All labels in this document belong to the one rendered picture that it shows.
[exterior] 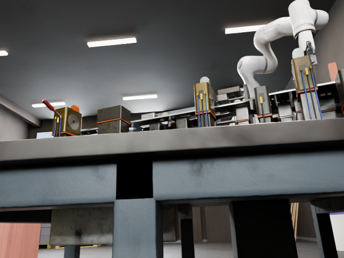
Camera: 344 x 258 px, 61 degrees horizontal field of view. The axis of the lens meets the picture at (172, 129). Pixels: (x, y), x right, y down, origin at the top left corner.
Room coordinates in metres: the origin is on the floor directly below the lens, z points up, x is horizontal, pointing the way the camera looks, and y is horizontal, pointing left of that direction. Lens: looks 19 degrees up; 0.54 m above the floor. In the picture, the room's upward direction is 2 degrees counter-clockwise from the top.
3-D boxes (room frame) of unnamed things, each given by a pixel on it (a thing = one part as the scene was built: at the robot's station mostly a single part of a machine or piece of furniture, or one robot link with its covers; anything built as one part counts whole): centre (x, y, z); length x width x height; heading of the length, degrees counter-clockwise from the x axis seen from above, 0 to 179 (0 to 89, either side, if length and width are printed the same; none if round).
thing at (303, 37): (1.04, -0.57, 1.23); 0.10 x 0.07 x 0.11; 158
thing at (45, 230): (10.84, 4.77, 0.59); 1.20 x 0.80 x 1.19; 84
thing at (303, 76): (0.85, -0.44, 0.87); 0.12 x 0.07 x 0.35; 158
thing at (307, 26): (1.04, -0.57, 1.29); 0.09 x 0.08 x 0.03; 158
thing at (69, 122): (1.24, 0.48, 0.88); 0.14 x 0.09 x 0.36; 158
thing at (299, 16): (1.04, -0.58, 1.37); 0.09 x 0.08 x 0.13; 99
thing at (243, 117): (1.14, -0.31, 0.84); 0.12 x 0.05 x 0.29; 158
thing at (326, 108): (1.03, -0.59, 0.84); 0.07 x 0.04 x 0.29; 68
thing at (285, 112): (1.08, -0.45, 0.84); 0.05 x 0.05 x 0.29; 68
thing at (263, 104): (0.94, -0.32, 0.84); 0.10 x 0.05 x 0.29; 158
